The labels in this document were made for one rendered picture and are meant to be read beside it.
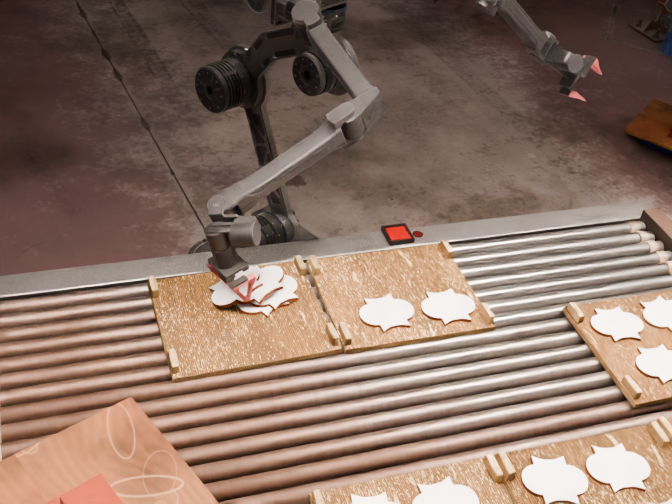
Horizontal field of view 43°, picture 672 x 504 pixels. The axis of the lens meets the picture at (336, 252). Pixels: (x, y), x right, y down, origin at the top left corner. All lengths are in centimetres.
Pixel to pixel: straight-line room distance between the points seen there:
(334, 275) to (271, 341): 31
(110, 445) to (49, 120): 321
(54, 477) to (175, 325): 56
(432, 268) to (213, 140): 242
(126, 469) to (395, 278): 95
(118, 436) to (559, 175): 341
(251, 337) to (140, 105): 295
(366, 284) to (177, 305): 50
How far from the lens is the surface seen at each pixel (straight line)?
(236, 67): 321
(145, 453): 175
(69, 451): 177
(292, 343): 210
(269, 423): 195
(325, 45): 231
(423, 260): 240
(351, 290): 226
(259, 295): 215
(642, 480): 203
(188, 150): 451
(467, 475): 191
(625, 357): 230
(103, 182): 428
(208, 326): 213
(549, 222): 271
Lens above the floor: 242
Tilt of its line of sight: 38 degrees down
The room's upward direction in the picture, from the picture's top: 7 degrees clockwise
